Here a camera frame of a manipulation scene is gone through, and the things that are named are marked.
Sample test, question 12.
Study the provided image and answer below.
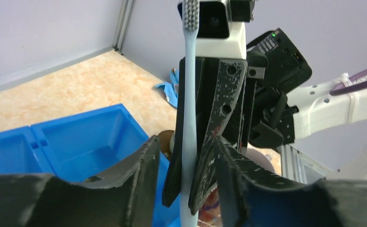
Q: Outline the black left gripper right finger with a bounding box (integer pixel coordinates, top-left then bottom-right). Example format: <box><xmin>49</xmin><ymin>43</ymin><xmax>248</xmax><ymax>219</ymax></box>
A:
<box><xmin>214</xmin><ymin>136</ymin><xmax>367</xmax><ymax>227</ymax></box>

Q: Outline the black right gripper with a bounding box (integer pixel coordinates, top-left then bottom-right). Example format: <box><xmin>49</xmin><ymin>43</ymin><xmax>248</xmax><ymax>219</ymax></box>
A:
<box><xmin>161</xmin><ymin>28</ymin><xmax>312</xmax><ymax>214</ymax></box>

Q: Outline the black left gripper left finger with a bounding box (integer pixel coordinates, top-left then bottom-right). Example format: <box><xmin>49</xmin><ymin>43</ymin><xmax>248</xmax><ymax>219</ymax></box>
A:
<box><xmin>0</xmin><ymin>136</ymin><xmax>160</xmax><ymax>227</ymax></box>

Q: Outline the grey ceramic mug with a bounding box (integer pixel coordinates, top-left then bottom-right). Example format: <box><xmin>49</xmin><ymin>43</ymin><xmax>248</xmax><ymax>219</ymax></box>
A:
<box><xmin>245</xmin><ymin>148</ymin><xmax>276</xmax><ymax>173</ymax></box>

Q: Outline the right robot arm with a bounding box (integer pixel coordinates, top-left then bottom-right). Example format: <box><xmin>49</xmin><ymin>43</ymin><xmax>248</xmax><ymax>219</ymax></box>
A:
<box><xmin>189</xmin><ymin>27</ymin><xmax>367</xmax><ymax>210</ymax></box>

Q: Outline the brown oval wooden tray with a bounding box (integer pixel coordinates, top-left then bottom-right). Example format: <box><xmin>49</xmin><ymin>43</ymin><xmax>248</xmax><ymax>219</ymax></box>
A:
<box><xmin>158</xmin><ymin>130</ymin><xmax>175</xmax><ymax>161</ymax></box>

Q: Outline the blue crumpled cloth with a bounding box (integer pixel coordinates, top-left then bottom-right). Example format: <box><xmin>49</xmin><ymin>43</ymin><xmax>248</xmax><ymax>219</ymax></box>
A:
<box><xmin>154</xmin><ymin>68</ymin><xmax>179</xmax><ymax>108</ymax></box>

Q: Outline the blue divided storage bin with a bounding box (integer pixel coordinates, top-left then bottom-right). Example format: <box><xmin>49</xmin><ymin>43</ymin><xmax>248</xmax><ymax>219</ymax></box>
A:
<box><xmin>0</xmin><ymin>104</ymin><xmax>180</xmax><ymax>227</ymax></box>

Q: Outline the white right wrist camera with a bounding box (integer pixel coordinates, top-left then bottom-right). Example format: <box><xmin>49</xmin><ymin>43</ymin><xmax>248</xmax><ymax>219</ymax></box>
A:
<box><xmin>196</xmin><ymin>0</ymin><xmax>256</xmax><ymax>60</ymax></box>

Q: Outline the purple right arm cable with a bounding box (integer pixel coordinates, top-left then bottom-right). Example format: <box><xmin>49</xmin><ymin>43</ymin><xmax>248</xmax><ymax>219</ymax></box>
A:
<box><xmin>329</xmin><ymin>61</ymin><xmax>367</xmax><ymax>97</ymax></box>

